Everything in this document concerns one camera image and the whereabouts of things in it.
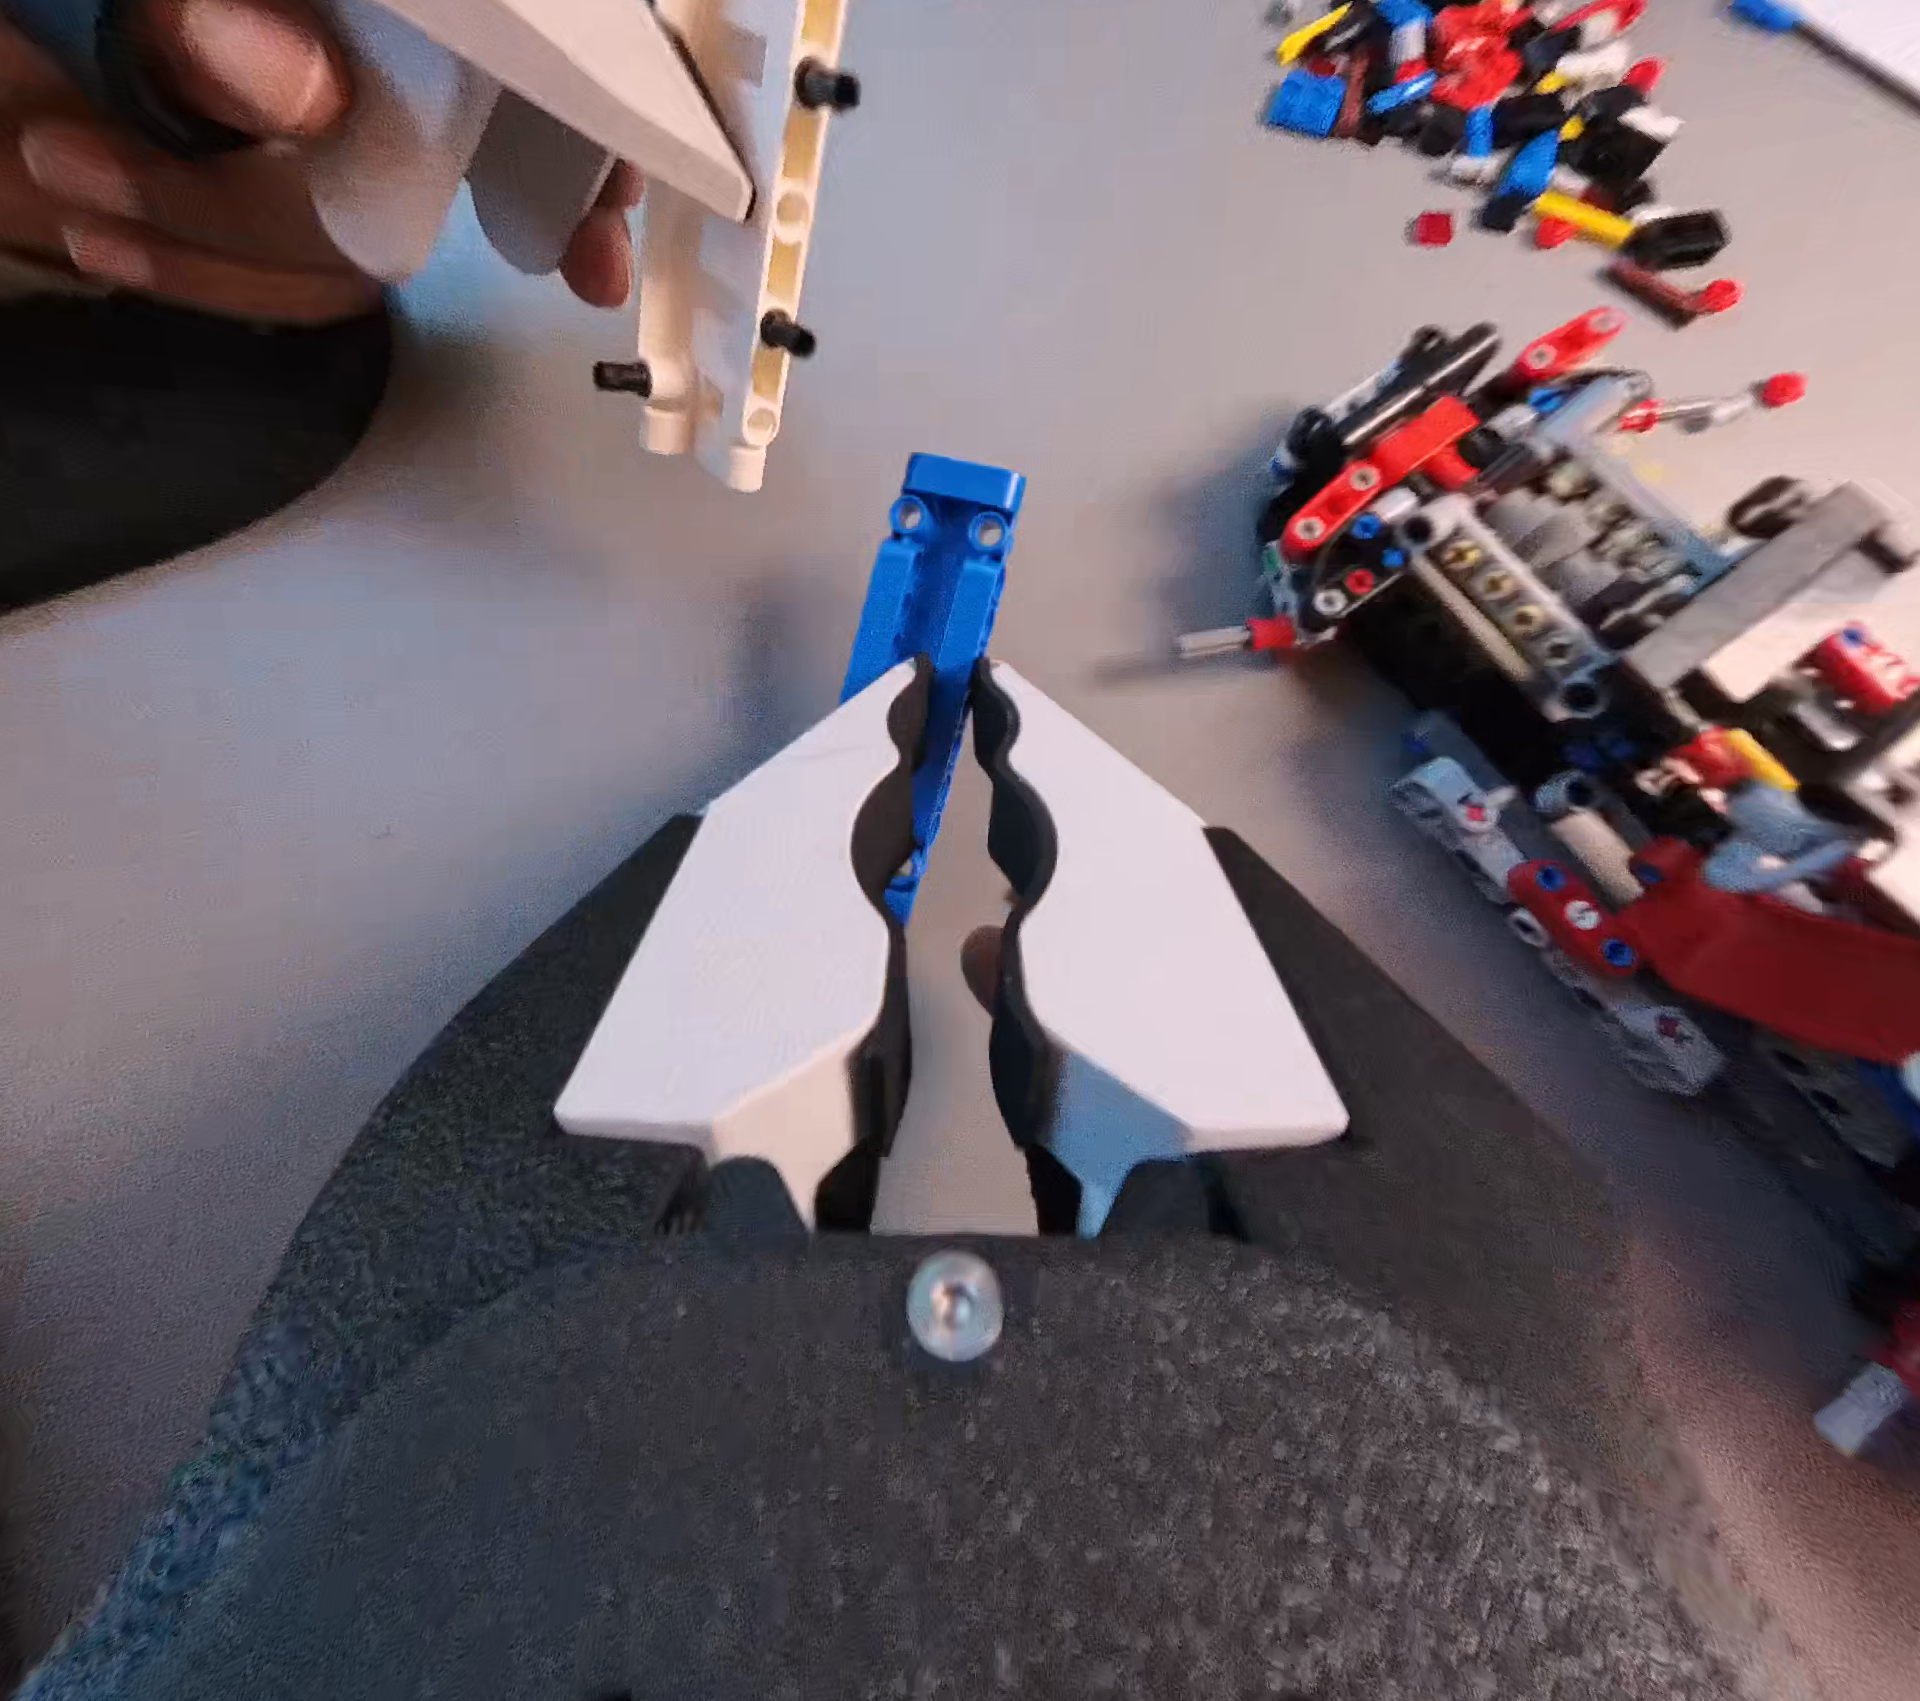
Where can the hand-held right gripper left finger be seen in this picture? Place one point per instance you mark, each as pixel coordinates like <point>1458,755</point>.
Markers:
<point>737,982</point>

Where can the red round lego stud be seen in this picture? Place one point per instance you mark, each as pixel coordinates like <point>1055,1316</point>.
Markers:
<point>1781,388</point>

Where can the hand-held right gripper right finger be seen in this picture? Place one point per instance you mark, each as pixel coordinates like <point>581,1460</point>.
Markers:
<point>1170,982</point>

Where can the black textured pad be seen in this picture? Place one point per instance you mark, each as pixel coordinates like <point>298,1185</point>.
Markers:
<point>149,440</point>

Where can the white lego panel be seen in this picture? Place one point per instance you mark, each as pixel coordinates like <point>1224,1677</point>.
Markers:
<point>706,233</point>

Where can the partly built lego truck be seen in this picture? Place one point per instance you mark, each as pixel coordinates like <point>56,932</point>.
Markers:
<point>1576,683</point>

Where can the black lego pin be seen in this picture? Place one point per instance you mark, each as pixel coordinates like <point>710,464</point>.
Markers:
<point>622,379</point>
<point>826,89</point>
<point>788,335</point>

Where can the small blue lego piece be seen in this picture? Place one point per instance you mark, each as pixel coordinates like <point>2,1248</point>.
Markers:
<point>1764,10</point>

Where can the person's right hand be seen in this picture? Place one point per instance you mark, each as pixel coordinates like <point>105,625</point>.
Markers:
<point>984,968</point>

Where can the blue lego panel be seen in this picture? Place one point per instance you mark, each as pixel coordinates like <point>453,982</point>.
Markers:
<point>939,592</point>

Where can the pile of mixed lego pieces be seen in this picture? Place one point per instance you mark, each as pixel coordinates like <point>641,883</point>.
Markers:
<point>1502,82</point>

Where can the person's left hand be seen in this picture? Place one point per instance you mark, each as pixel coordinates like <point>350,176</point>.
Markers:
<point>180,215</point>

